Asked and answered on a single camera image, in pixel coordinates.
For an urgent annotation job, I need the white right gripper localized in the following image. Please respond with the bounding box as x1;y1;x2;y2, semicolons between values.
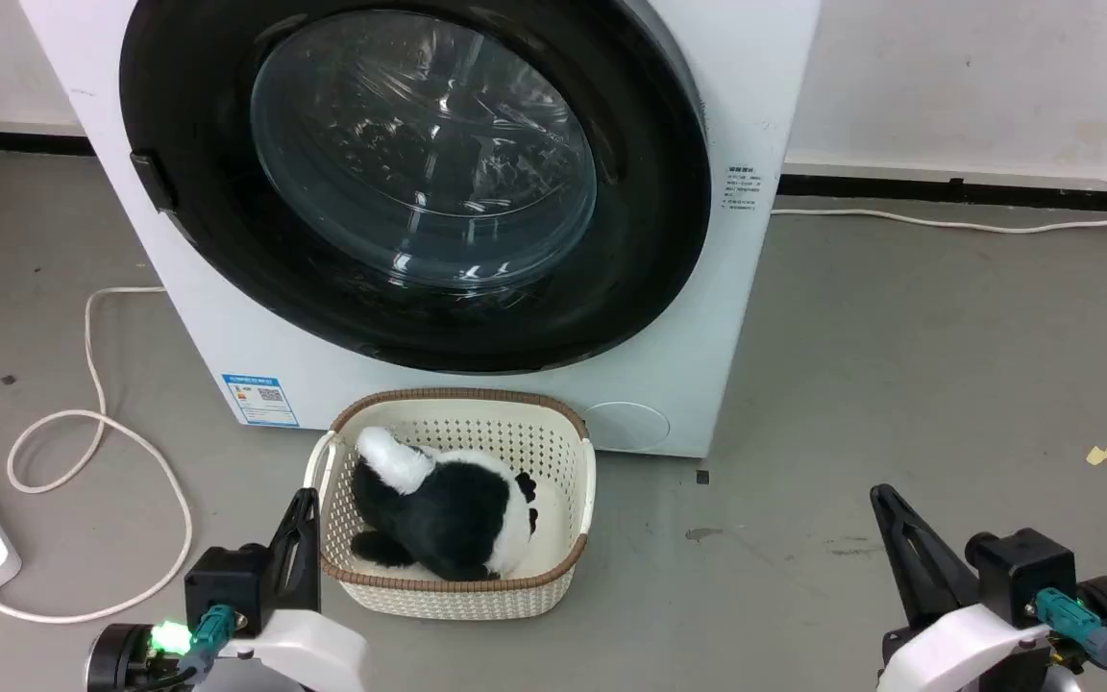
868;483;1061;692

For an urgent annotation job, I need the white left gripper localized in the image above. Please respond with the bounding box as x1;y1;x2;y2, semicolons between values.
215;487;369;692

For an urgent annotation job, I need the round black glass washer door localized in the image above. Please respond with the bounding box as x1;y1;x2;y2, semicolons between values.
118;0;713;376

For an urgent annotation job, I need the white front-load washing machine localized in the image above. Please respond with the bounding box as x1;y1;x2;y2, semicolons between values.
18;0;822;460

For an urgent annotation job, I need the black white panda plush toy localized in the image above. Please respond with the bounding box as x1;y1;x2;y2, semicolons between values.
351;426;540;582

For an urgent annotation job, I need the blue white energy label sticker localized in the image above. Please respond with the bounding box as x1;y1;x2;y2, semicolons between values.
221;372;301;429

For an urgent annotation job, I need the cream laundry basket brown rim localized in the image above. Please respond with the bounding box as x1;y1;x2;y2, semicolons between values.
304;387;598;622

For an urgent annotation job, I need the round white drain filter cover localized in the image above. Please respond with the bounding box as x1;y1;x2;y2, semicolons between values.
582;401;673;453

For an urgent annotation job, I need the small black text sticker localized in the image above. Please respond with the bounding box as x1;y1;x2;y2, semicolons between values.
726;164;768;212

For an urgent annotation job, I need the left teal connector black cable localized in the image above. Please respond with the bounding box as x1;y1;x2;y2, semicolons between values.
121;603;250;692

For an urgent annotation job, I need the teal connector black cable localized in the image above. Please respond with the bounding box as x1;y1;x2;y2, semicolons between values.
1033;587;1107;692
121;603;250;692

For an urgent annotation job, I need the right teal connector black cable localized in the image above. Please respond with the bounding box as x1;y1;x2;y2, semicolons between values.
1033;587;1107;692

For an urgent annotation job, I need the white power strip cable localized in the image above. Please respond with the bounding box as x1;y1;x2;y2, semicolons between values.
0;285;194;626

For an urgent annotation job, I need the white washer power cable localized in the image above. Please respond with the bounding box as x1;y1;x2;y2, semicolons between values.
771;195;1107;235

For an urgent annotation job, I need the black door handle latch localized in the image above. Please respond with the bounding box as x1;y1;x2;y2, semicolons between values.
129;149;179;215

